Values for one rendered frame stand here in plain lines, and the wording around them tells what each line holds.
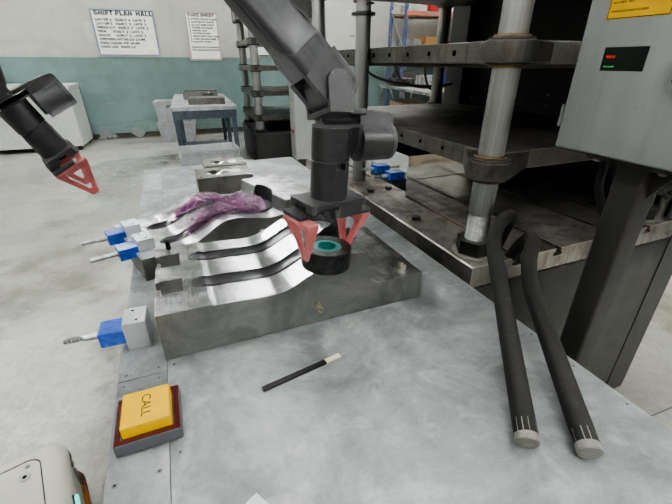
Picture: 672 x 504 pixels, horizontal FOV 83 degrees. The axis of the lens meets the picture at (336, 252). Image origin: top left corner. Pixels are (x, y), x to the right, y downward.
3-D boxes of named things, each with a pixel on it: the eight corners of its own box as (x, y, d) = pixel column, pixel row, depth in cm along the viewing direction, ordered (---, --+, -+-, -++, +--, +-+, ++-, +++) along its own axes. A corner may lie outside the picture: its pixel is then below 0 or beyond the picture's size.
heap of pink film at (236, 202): (187, 239, 92) (181, 209, 89) (163, 218, 104) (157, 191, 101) (278, 214, 107) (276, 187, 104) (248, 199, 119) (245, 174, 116)
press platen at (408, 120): (485, 238, 90) (499, 164, 82) (308, 142, 197) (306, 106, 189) (694, 195, 119) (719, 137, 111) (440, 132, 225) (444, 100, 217)
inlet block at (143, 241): (96, 275, 83) (88, 253, 80) (91, 267, 86) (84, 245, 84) (158, 257, 90) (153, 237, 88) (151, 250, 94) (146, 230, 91)
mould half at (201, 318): (165, 360, 63) (147, 292, 57) (164, 284, 85) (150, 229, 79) (419, 296, 80) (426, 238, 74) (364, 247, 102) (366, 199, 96)
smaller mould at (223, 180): (200, 197, 139) (197, 179, 135) (197, 186, 151) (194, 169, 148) (254, 191, 145) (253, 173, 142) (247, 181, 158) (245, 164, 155)
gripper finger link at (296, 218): (342, 260, 61) (346, 205, 57) (306, 272, 57) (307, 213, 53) (317, 245, 65) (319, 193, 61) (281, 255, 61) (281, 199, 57)
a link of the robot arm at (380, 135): (302, 81, 56) (327, 66, 49) (368, 84, 61) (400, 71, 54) (308, 164, 59) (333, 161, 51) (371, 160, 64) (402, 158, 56)
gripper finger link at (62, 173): (105, 178, 87) (72, 143, 81) (112, 185, 83) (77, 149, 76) (79, 196, 85) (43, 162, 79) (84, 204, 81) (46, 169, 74)
